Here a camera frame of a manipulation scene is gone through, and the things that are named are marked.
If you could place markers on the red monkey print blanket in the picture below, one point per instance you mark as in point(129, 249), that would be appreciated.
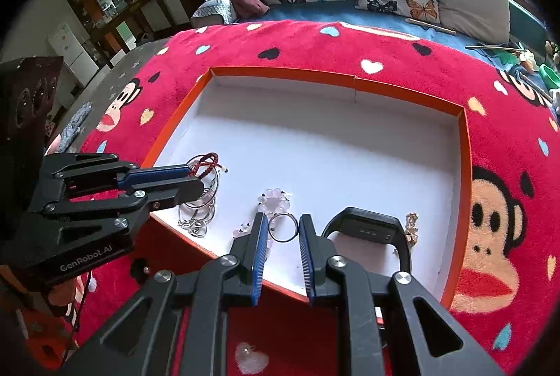
point(508, 285)

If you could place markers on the orange white shallow box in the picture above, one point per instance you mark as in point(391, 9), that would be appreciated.
point(330, 141)

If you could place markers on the black smart band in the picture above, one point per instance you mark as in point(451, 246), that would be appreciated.
point(375, 240)

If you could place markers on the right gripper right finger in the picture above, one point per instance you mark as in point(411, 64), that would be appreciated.
point(387, 324)

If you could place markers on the small gold ornament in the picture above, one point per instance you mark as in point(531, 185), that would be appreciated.
point(411, 229)

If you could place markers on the beige plain pillow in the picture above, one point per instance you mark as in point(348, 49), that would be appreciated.
point(484, 20)

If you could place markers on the white small cabinet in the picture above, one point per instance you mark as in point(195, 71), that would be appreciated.
point(65, 43)

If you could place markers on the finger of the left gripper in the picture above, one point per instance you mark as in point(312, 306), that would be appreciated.
point(93, 173)
point(149, 197)

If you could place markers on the dark wooden desk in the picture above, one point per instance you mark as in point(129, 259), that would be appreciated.
point(133, 11)

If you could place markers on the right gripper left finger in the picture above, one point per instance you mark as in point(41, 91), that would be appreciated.
point(178, 325)

